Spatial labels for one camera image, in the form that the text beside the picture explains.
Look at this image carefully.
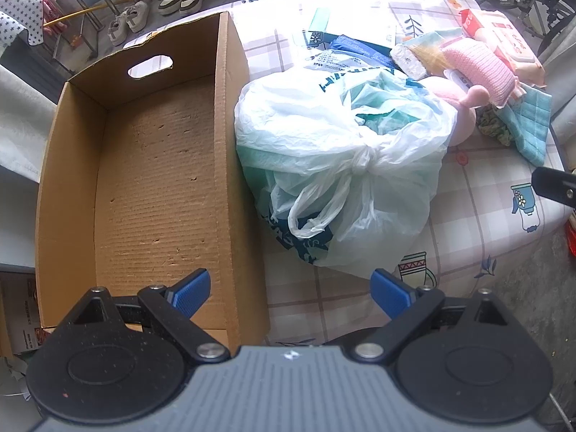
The light blue checkered towel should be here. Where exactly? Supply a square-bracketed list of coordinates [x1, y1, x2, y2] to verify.
[496, 83, 553, 167]

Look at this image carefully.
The green floral scrunchie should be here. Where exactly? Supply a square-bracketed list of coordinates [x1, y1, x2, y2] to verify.
[476, 106, 513, 147]

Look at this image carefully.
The pink white plush doll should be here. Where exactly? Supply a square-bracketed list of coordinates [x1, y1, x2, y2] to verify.
[420, 76, 489, 146]

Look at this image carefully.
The brown cardboard box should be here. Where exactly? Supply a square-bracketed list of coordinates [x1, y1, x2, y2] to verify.
[35, 12, 270, 348]

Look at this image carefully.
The white plastic shopping bag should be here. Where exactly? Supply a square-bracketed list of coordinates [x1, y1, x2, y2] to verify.
[234, 66, 457, 278]

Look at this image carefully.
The pink wet wipes pack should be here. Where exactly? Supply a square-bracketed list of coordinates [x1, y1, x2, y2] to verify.
[460, 9, 546, 88]

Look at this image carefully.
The beige packaged cloth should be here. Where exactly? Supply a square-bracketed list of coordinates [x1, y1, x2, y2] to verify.
[402, 28, 465, 76]

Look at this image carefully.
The gold tissue pack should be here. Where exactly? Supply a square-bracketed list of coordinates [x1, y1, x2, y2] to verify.
[390, 45, 428, 81]

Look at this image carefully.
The grey sofa cover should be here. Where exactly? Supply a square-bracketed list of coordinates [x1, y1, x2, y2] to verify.
[0, 66, 56, 183]

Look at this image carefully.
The blue white tissue pack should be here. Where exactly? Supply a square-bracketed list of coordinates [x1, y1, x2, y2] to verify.
[311, 35, 395, 72]

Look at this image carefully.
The polka dot cloth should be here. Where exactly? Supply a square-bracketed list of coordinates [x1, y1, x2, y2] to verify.
[0, 0, 44, 53]

